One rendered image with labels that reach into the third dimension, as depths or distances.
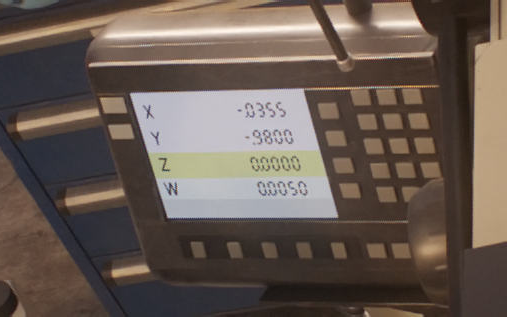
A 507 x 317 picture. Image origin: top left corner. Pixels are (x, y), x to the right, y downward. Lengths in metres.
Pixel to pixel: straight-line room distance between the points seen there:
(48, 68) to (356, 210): 1.16
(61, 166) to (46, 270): 0.62
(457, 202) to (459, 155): 0.03
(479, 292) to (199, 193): 1.18
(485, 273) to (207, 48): 1.12
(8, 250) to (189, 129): 1.90
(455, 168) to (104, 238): 2.26
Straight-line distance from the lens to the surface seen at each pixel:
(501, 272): 1.17
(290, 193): 2.29
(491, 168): 1.22
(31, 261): 4.15
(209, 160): 2.31
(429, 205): 1.45
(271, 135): 2.27
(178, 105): 2.29
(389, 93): 2.20
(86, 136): 3.47
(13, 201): 4.25
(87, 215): 3.58
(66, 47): 3.36
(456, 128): 1.38
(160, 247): 2.38
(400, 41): 2.19
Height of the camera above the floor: 2.74
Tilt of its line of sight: 42 degrees down
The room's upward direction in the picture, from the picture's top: 30 degrees counter-clockwise
